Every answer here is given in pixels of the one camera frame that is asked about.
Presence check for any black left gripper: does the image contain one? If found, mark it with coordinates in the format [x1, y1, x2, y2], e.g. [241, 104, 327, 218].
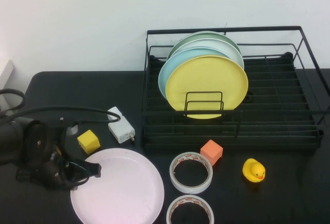
[18, 121, 103, 190]

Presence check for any pink round plate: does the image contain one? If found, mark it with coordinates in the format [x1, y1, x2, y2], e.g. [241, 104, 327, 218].
[70, 148, 165, 224]

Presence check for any light blue round plate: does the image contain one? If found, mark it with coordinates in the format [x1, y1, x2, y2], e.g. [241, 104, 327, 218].
[158, 47, 233, 100]

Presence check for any yellow round plate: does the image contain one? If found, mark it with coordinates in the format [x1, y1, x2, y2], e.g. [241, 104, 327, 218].
[165, 55, 249, 120]

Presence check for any green round plate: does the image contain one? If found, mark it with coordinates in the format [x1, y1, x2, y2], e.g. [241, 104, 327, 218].
[169, 30, 242, 61]

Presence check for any white round plate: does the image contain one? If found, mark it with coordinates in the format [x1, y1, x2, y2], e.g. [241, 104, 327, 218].
[170, 38, 245, 70]

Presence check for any yellow foam cube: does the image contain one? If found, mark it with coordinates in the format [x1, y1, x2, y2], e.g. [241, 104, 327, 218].
[77, 129, 101, 155]

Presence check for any white charger with prongs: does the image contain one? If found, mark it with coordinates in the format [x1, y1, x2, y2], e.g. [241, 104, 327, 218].
[107, 117, 136, 144]

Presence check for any small white charger cube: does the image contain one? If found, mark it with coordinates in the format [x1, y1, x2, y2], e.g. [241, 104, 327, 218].
[107, 106, 126, 122]

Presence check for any white double-sided tape roll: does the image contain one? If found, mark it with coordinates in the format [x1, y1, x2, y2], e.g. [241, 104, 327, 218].
[166, 195, 215, 224]
[169, 151, 214, 194]

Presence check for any orange foam cube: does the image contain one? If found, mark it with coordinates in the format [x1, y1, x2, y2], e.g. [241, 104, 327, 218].
[200, 139, 224, 166]

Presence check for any yellow rubber duck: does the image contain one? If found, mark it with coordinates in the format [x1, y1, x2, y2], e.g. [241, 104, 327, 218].
[242, 158, 266, 183]

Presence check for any black wire dish rack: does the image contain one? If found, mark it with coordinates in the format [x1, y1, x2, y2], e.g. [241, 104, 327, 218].
[140, 25, 330, 150]

